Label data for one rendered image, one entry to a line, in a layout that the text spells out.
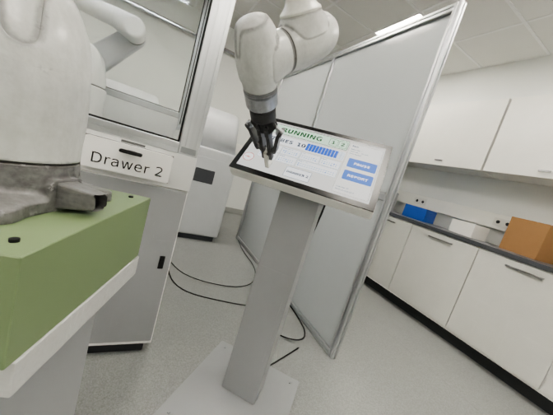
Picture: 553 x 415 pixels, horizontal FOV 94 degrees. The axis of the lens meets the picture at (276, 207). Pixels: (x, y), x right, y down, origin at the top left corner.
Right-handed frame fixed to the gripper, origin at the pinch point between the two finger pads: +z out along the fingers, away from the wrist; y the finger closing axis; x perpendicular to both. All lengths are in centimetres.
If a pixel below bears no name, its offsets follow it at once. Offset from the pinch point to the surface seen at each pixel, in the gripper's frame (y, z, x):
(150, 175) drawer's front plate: 43.5, 9.6, 17.2
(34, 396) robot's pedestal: 0, -21, 72
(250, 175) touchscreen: 4.5, 5.1, 5.7
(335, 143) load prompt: -18.5, 3.6, -19.3
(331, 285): -35, 108, -5
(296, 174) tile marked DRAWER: -11.0, 3.6, 0.5
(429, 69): -45, 12, -102
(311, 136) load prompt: -8.8, 3.6, -20.0
